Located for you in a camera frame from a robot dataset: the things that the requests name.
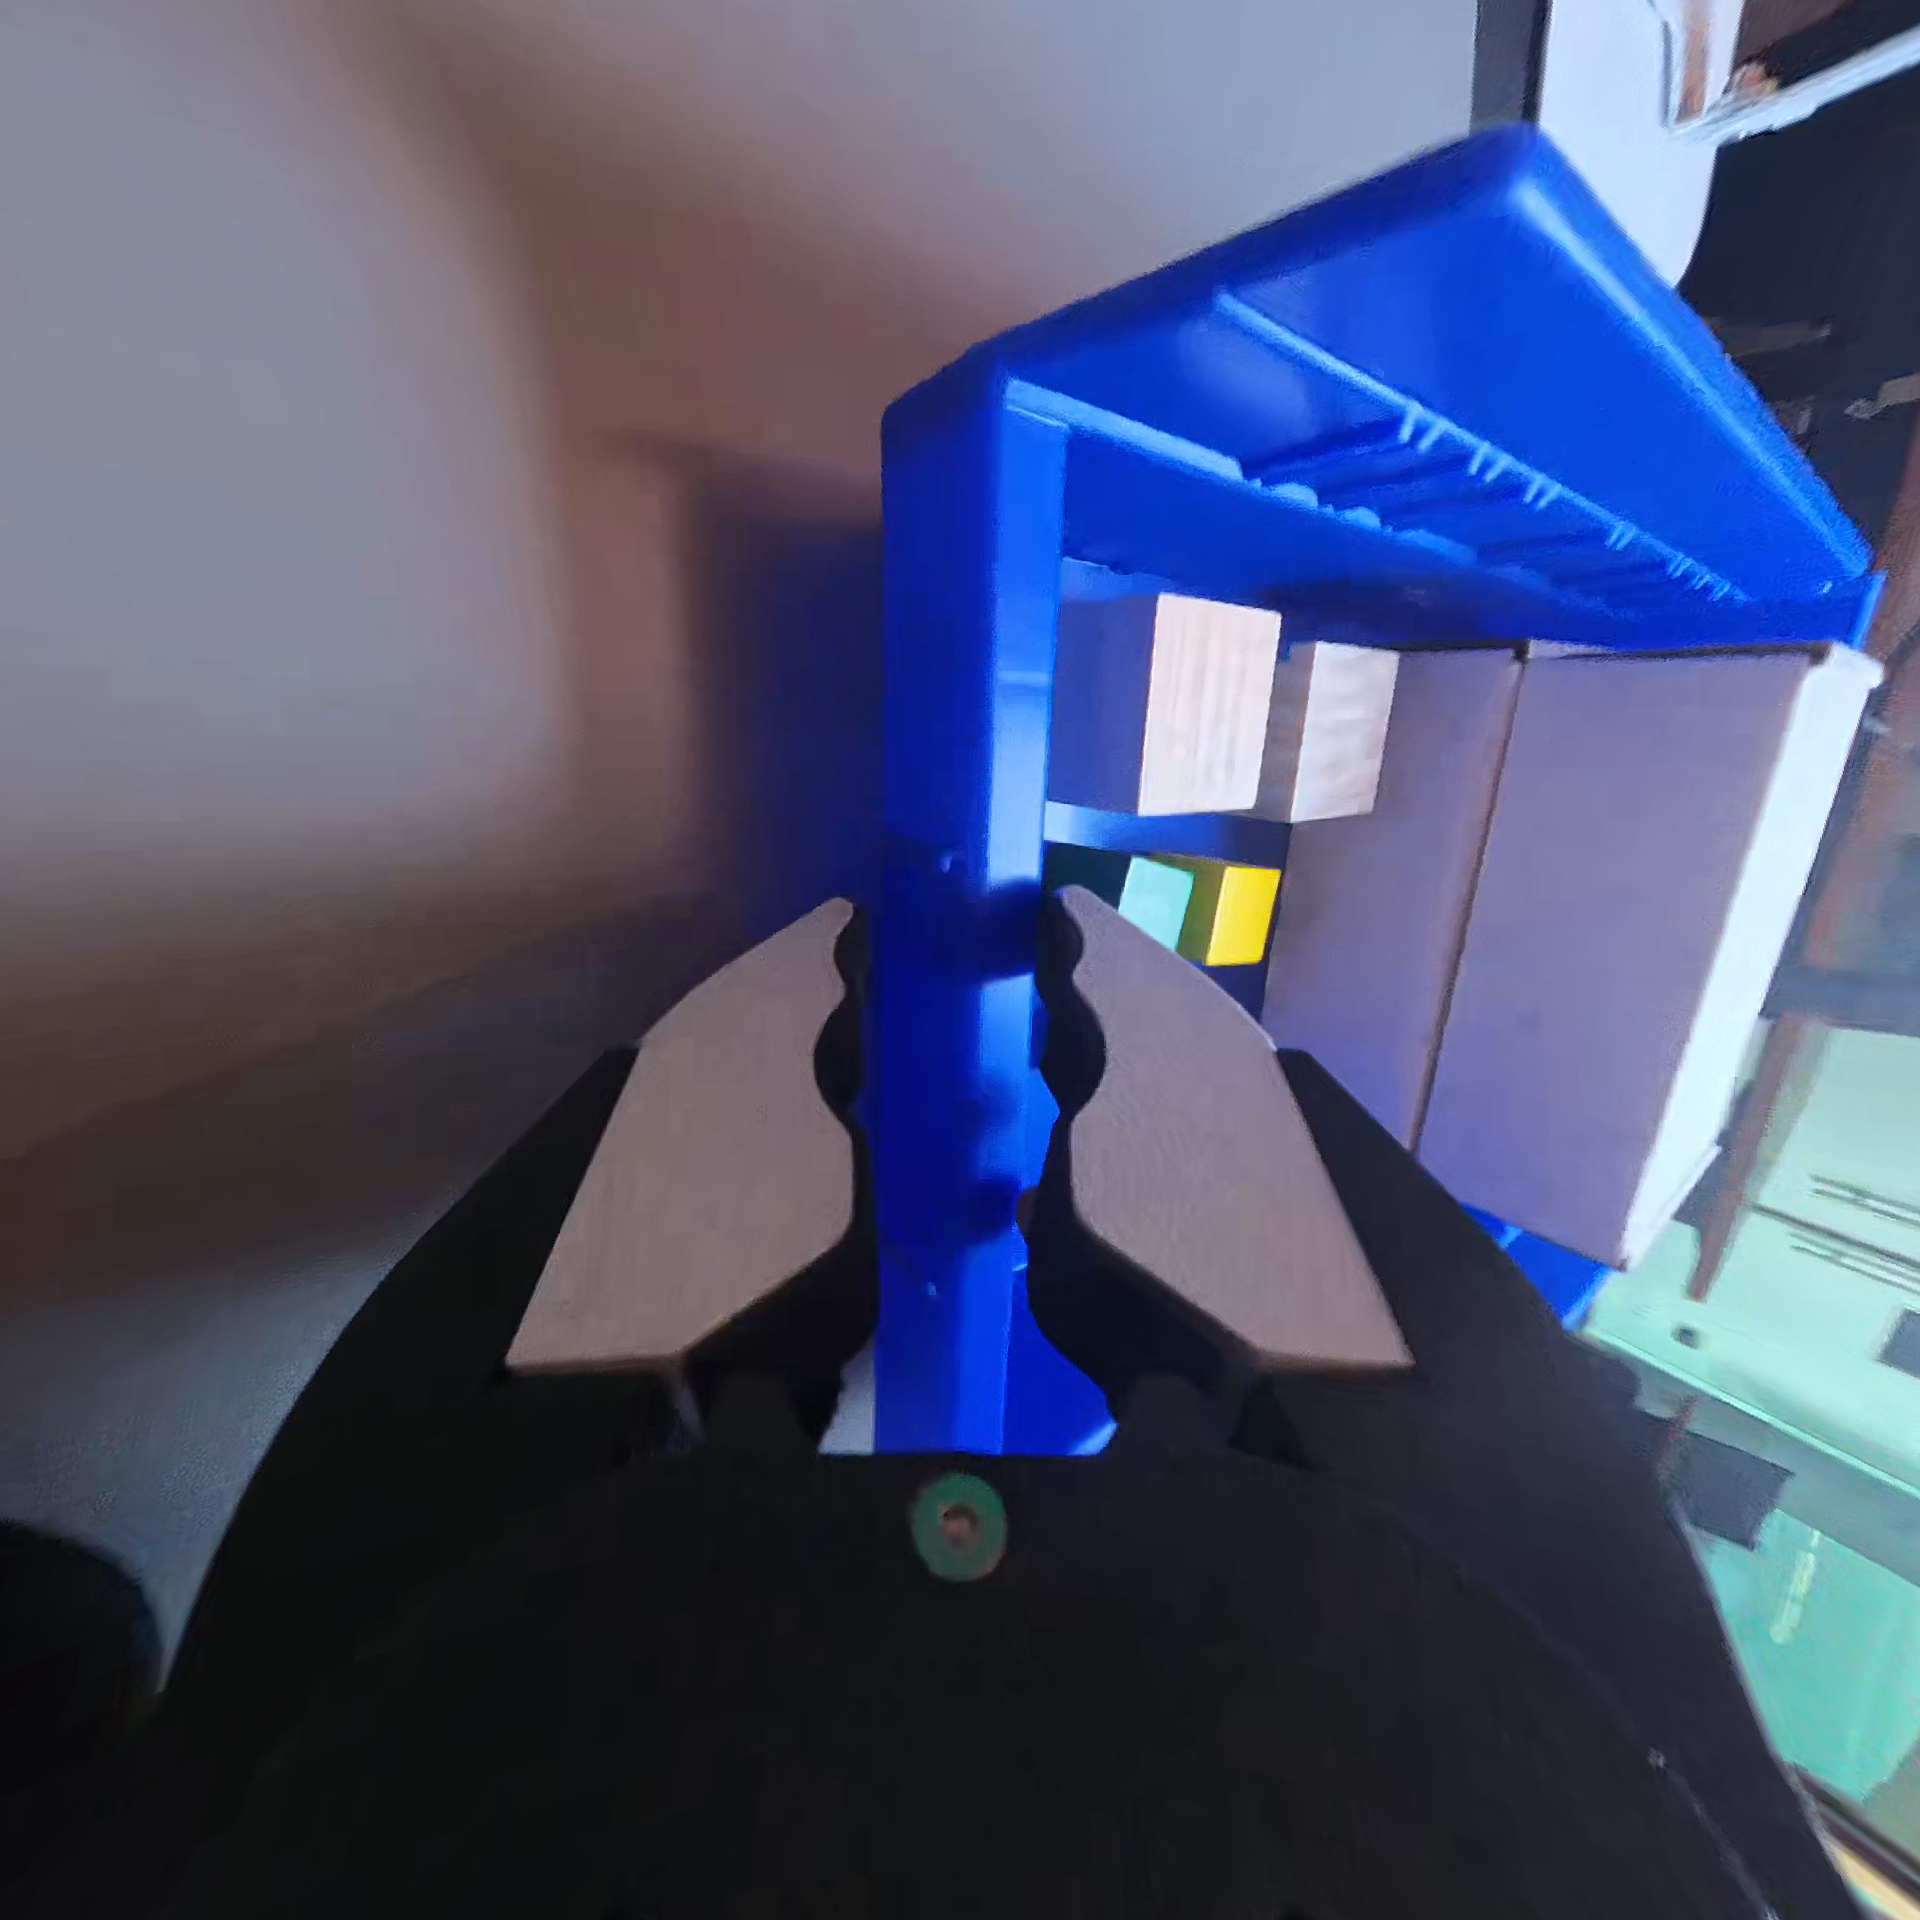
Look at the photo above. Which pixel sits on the white cardboard box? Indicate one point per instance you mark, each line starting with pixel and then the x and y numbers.
pixel 1622 931

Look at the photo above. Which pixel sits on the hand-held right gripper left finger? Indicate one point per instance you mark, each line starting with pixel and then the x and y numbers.
pixel 706 1141

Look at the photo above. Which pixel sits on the teal cube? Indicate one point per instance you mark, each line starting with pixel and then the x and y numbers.
pixel 1156 904

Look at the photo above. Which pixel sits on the large natural wooden cube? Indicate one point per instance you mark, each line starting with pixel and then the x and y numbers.
pixel 1186 704

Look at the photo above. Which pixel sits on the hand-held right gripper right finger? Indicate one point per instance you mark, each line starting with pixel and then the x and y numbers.
pixel 1214 1171

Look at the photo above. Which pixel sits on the blue plastic bin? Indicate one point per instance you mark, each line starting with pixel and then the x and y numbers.
pixel 962 674

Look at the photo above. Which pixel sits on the small natural wooden cube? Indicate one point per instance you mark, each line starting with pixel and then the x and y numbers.
pixel 1335 734

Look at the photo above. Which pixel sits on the yellow cube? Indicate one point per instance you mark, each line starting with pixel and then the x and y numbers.
pixel 1238 914

